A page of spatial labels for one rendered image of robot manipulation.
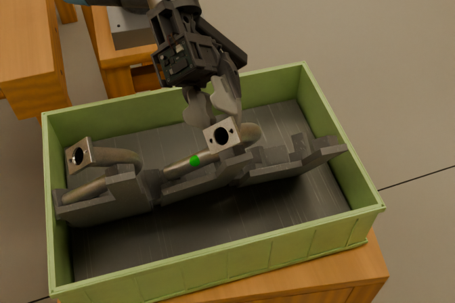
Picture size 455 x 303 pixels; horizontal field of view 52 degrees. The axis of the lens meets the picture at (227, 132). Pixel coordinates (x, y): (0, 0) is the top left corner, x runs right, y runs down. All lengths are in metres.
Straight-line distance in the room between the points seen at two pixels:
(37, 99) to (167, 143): 0.40
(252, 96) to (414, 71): 1.62
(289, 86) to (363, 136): 1.15
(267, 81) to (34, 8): 0.72
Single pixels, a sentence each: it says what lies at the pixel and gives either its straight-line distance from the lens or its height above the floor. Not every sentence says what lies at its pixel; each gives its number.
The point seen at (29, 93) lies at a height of 0.84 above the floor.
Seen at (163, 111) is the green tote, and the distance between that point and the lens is 1.12.
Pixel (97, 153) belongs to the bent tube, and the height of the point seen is 1.17.
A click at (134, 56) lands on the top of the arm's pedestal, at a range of 1.35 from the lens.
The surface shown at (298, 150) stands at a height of 1.00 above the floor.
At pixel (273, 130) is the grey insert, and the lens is 1.14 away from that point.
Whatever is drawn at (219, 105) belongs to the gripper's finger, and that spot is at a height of 1.25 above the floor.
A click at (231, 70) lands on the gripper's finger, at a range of 0.68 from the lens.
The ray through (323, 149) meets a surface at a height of 1.14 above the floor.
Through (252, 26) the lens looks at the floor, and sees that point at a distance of 2.77.
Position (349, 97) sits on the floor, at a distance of 2.43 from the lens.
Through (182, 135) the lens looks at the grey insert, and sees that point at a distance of 1.13.
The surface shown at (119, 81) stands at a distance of 1.41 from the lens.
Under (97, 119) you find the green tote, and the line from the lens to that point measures 1.11.
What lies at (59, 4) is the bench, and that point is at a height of 0.14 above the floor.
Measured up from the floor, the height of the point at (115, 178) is 1.15.
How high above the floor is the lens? 1.73
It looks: 52 degrees down
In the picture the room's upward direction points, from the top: straight up
